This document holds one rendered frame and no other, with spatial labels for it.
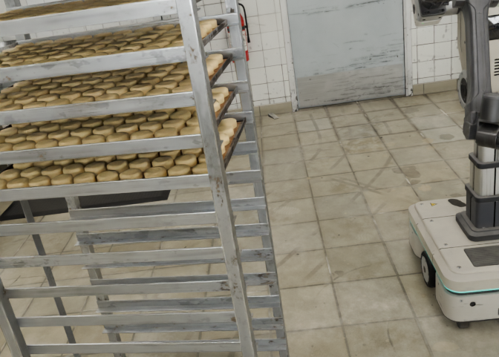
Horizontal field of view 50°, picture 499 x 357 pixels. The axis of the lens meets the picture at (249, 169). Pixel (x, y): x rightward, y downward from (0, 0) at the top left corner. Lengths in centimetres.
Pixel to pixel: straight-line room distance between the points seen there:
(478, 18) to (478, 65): 13
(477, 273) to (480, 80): 95
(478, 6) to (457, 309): 118
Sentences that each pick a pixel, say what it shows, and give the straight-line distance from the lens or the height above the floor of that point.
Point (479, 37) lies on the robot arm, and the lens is 151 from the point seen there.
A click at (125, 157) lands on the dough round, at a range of 135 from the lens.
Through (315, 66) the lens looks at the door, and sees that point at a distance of 496.
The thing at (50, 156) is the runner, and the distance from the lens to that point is 124.
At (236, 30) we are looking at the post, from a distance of 147.
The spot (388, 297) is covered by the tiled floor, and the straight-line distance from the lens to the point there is 247.
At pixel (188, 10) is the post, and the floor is 140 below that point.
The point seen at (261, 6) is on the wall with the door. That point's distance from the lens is 481.
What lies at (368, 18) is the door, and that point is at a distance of 496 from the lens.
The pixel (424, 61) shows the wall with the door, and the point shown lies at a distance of 512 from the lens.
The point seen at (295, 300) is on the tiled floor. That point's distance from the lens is 249.
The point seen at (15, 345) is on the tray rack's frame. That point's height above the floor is 64.
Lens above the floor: 150
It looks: 23 degrees down
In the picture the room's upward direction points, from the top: 9 degrees counter-clockwise
